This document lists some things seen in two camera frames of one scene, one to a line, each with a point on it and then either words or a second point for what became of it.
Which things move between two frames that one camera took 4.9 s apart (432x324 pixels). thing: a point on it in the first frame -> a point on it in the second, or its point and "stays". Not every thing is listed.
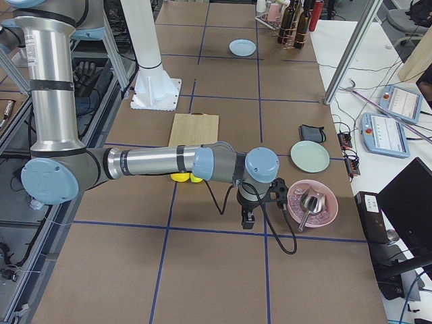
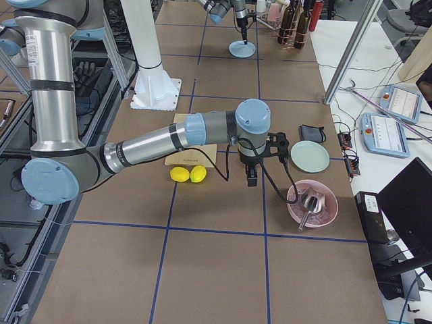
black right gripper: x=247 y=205 -> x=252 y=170
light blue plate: x=242 y=47 stays
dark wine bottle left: x=283 y=32 stays
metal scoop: x=312 y=200 stays
